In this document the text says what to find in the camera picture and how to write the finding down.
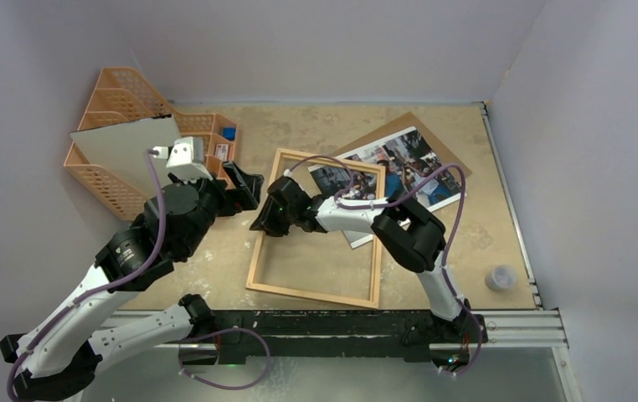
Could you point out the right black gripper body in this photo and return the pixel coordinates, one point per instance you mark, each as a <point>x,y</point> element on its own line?
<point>274,208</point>

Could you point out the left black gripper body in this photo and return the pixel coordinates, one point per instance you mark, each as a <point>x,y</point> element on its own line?
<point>218,200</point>

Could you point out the wooden picture frame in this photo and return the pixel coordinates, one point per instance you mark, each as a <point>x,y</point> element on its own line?
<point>374,282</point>

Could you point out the street scene photo print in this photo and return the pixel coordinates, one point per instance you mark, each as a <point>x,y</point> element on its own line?
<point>408,161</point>

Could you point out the brown frame backing board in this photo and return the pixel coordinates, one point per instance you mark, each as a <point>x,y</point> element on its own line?
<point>405,121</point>

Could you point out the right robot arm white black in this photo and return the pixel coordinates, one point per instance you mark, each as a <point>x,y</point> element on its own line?
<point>411,234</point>

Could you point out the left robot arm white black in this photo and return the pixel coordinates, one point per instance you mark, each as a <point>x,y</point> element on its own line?
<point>64,354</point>

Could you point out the red white small box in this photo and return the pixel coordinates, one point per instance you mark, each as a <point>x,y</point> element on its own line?
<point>222,151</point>

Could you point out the blue small item in organizer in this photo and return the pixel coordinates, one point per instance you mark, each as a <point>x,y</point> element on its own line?
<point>229,133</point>

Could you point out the white board in organizer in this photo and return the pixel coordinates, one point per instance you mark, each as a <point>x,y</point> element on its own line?
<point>121,148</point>

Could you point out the orange plastic file organizer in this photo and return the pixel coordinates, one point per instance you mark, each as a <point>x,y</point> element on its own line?
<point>123,94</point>

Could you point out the small clear plastic cup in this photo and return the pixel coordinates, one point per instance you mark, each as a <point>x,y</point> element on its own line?
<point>501,278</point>

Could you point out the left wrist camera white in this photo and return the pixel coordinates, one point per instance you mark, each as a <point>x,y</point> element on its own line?
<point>184,160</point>

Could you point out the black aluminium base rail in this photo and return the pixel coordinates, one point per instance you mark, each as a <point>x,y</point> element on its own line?
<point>232,336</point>

